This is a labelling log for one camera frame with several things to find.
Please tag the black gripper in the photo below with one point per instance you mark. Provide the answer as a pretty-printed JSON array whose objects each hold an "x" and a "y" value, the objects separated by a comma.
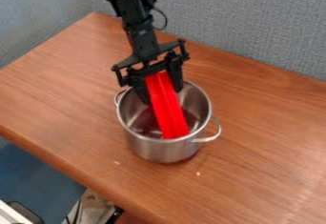
[{"x": 150, "y": 58}]

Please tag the stainless steel pot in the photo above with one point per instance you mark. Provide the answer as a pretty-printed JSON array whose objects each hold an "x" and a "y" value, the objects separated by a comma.
[{"x": 142, "y": 135}]

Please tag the red rectangular block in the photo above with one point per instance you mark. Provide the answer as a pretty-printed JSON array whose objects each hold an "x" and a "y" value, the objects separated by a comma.
[{"x": 166, "y": 106}]

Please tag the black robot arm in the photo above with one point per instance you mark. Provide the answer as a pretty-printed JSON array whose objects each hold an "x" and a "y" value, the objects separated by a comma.
[{"x": 134, "y": 10}]

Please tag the white object at corner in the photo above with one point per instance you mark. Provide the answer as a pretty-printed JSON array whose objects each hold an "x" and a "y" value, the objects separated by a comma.
[{"x": 10, "y": 216}]

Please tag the black table leg frame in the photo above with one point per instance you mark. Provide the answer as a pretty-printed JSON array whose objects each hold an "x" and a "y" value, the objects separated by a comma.
[{"x": 105, "y": 215}]

